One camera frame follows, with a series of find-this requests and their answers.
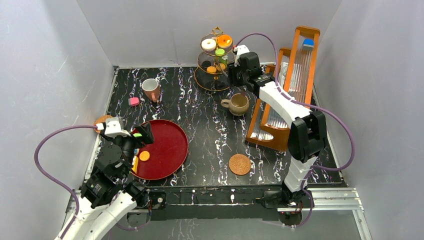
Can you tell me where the black sandwich cookie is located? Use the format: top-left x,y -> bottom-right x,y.
201,60 -> 212,69

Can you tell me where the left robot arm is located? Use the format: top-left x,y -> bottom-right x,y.
56,117 -> 154,240

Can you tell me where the yellow layered cake slice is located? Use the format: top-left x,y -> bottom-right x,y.
131,156 -> 139,174

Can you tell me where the orange donut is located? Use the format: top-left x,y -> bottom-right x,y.
216,34 -> 233,49

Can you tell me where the three-tier glass cake stand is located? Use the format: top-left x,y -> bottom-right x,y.
194,26 -> 235,92

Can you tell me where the yellow biscuit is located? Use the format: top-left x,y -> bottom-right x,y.
206,66 -> 217,74
138,151 -> 151,162
214,62 -> 226,72

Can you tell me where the green macaron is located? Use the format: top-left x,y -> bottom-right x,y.
214,48 -> 226,56

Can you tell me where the beige mug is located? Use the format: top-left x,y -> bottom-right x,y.
220,93 -> 250,117

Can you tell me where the green triangular cake slice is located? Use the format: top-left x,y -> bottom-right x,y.
218,54 -> 228,65

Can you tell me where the orange wooden rack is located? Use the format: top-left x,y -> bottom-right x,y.
245,26 -> 321,152

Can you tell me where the pink grey eraser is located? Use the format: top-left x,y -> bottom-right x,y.
128,97 -> 140,107

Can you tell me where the red round tray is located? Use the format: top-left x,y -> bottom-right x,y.
131,119 -> 189,181

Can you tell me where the blue eraser block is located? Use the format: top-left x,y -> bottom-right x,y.
301,38 -> 315,52

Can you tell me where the pink mug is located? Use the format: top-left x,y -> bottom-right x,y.
141,78 -> 161,103

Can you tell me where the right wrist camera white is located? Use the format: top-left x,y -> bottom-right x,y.
232,44 -> 250,67

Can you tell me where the woven coaster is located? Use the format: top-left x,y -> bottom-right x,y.
228,154 -> 252,176
94,115 -> 113,134

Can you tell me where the woven coaster front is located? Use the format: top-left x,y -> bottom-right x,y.
228,154 -> 252,176

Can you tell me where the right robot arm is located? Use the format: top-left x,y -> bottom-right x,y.
228,49 -> 327,207

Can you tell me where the woven coaster left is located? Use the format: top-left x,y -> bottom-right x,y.
94,115 -> 113,134

